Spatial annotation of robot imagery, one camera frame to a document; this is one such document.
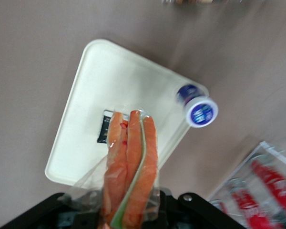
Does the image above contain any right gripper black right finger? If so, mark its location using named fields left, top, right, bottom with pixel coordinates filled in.
left=160, top=187, right=248, bottom=229

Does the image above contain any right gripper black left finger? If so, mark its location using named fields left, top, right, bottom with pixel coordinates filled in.
left=0, top=192, right=75, bottom=229

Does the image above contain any triangle sandwich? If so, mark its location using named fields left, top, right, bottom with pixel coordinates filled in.
left=68, top=107, right=162, bottom=229

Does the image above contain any beige plastic serving tray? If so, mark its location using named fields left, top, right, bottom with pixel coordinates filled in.
left=44, top=38, right=210, bottom=192

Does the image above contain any clear acrylic bottle rack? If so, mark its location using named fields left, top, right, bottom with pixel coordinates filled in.
left=205, top=140, right=286, bottom=229

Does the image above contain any red cola bottle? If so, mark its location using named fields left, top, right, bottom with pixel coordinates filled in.
left=249, top=159, right=286, bottom=215
left=230, top=190, right=286, bottom=229

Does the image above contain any blue-lidded drink cup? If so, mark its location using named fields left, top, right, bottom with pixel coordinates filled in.
left=175, top=83, right=219, bottom=129

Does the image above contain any small black box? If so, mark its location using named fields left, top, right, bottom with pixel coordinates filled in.
left=96, top=109, right=131, bottom=145

